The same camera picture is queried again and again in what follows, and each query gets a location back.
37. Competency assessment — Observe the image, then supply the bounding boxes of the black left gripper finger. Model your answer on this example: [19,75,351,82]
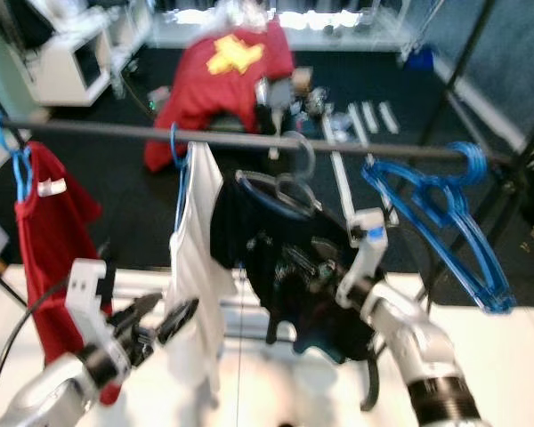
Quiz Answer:
[154,298,200,348]
[117,294,164,332]

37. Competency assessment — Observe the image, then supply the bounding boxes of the black printed t-shirt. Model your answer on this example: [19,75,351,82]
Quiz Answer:
[209,169,382,367]

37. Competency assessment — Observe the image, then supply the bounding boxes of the grey clothes hanger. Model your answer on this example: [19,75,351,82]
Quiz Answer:
[236,131,323,219]

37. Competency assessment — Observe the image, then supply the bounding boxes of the blue plastic hanger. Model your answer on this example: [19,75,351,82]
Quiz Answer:
[374,147,517,314]
[0,111,34,204]
[363,142,510,312]
[168,122,193,234]

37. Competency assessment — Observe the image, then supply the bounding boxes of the white shirt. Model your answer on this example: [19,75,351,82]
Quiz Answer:
[166,142,239,406]

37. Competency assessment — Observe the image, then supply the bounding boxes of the red t-shirt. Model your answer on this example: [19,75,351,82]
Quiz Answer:
[14,141,124,407]

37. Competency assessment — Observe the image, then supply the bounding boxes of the white strip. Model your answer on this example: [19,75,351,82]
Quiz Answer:
[379,101,401,134]
[362,101,380,134]

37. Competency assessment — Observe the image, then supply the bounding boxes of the black metal clothes rack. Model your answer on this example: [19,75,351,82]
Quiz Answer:
[0,0,534,303]

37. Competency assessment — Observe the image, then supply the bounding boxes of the red shirt yellow print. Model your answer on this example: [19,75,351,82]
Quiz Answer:
[143,22,296,173]

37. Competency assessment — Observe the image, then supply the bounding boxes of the small blue box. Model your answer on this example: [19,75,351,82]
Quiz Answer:
[404,44,435,72]

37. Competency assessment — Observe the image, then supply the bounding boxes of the white cabinet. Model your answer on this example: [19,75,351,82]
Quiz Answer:
[13,13,117,108]

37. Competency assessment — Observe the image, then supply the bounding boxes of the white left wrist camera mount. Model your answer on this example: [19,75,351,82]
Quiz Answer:
[65,258,118,357]

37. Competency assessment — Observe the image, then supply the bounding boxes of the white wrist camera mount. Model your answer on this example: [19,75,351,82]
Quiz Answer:
[336,208,390,308]
[65,258,118,357]

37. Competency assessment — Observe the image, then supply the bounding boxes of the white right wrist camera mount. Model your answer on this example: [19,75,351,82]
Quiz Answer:
[336,208,390,308]

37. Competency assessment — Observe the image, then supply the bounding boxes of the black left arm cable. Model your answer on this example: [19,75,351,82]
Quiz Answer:
[0,276,77,419]

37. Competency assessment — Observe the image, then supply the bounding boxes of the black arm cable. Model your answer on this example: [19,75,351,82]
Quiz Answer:
[360,342,382,412]
[0,276,77,419]

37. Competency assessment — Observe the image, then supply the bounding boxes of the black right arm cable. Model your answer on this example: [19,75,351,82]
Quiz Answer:
[360,342,382,412]

